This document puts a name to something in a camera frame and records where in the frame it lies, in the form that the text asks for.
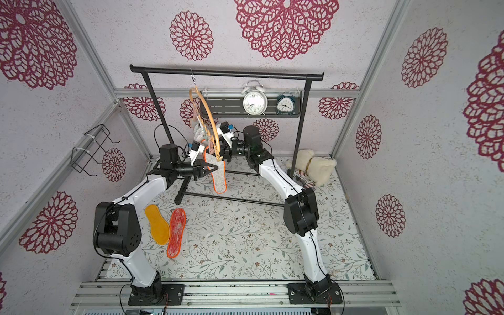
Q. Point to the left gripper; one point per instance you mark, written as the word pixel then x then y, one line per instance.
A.
pixel 199 169

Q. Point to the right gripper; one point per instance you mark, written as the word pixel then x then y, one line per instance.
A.
pixel 226 149

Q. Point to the red orange insole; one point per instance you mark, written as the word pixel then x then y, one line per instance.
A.
pixel 177 226

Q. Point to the yellow shoe insole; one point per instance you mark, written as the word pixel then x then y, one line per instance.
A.
pixel 159 227

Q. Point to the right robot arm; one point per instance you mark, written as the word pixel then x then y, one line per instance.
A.
pixel 301 213

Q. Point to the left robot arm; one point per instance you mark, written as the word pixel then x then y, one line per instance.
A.
pixel 117 231

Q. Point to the orange trimmed white insole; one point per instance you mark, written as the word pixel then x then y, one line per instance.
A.
pixel 202 137

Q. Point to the white grey insole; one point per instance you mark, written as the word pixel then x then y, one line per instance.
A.
pixel 198 125

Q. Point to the white alarm clock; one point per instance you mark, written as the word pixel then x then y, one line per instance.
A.
pixel 255 101

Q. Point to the dark green alarm clock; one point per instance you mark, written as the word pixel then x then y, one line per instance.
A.
pixel 285 104

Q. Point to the striped small box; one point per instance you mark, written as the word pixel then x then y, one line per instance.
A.
pixel 304 180

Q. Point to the cream plush toy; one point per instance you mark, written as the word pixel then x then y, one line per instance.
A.
pixel 317 169

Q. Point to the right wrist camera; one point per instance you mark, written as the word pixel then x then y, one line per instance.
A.
pixel 226 131

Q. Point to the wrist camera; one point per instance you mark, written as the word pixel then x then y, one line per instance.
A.
pixel 226 131
pixel 196 150

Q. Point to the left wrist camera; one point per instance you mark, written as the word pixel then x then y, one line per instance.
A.
pixel 196 150

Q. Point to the black wall shelf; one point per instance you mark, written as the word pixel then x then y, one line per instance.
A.
pixel 232 107

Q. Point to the black wire wall hook rack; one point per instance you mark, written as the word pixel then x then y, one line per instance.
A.
pixel 95 139

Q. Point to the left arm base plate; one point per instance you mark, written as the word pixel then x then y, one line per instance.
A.
pixel 166 294

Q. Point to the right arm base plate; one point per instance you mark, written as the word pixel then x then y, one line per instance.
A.
pixel 304 293

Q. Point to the aluminium front rail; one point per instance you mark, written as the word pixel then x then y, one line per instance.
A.
pixel 345 296

